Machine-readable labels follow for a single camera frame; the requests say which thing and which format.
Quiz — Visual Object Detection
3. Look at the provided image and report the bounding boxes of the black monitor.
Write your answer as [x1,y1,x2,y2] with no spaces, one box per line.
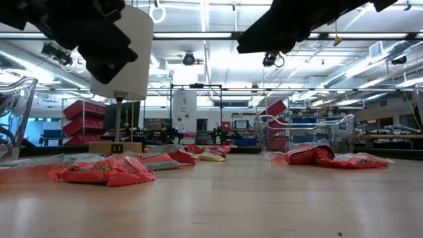
[104,100,141,133]

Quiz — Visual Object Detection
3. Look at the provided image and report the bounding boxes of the yellow hanging cable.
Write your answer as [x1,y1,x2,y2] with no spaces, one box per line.
[332,21,343,47]

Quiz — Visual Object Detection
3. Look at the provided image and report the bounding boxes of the blue background bench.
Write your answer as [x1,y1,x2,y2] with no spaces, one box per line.
[39,129,63,146]

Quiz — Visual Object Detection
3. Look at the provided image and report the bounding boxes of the black metal background frame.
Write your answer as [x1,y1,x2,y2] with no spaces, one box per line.
[169,83,223,137]

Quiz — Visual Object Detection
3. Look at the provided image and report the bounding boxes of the white ceiling vent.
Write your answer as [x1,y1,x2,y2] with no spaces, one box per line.
[369,41,384,60]

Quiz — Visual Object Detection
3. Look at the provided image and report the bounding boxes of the pale pink candy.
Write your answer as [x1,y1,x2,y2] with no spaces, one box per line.
[263,151,288,163]

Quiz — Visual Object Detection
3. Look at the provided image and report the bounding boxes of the orange Reese's candy pack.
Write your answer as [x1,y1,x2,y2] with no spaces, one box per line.
[48,154,156,187]

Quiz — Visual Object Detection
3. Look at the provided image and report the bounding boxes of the white cylinder column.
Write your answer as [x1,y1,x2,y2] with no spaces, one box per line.
[171,89,198,134]

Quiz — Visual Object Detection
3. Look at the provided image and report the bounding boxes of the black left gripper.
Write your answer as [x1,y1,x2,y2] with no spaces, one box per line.
[26,0,138,84]

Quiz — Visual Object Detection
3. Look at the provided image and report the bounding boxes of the wooden background table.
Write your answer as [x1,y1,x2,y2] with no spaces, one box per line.
[355,134,423,140]

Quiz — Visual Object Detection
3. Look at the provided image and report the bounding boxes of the orange candy clear wrapper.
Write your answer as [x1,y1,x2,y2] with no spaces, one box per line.
[0,155,63,184]

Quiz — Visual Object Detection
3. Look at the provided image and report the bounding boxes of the blue storage bin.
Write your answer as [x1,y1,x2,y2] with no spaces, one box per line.
[235,138,258,147]

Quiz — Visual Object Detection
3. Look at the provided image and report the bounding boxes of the tilted red storage bin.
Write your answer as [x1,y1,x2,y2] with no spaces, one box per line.
[259,100,288,116]

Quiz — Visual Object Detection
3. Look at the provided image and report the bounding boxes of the red white candy pack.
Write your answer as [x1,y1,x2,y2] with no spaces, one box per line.
[167,147,196,166]

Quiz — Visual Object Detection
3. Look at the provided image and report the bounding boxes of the clear plastic bin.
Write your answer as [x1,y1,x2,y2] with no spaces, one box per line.
[253,114,356,156]
[0,76,39,163]

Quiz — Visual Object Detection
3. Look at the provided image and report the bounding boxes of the black ceiling spotlights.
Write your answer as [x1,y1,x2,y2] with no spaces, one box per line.
[40,42,74,67]

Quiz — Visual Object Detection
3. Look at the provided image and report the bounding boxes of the black overhead frame beam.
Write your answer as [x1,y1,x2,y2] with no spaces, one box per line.
[0,32,423,41]

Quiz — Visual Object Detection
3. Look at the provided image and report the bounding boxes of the yellow candy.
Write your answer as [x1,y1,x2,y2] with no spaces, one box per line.
[356,152,395,165]
[194,152,227,163]

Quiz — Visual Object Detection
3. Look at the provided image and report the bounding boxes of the white candy clear wrapper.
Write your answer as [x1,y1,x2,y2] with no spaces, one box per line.
[62,152,107,166]

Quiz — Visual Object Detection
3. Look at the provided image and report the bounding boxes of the white cable loop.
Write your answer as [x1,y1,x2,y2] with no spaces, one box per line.
[148,2,167,24]

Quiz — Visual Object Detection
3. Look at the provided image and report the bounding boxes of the black overhead camera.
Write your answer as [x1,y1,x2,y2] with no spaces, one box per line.
[262,52,286,69]

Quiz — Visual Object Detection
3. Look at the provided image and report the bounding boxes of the orange white candy pack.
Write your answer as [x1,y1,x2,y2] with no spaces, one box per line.
[145,144,185,155]

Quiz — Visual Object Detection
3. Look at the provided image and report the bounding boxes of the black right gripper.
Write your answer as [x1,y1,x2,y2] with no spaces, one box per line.
[237,0,373,54]

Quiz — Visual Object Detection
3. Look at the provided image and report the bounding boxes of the white cylinder lamp wooden base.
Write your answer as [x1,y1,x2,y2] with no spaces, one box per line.
[88,5,155,155]

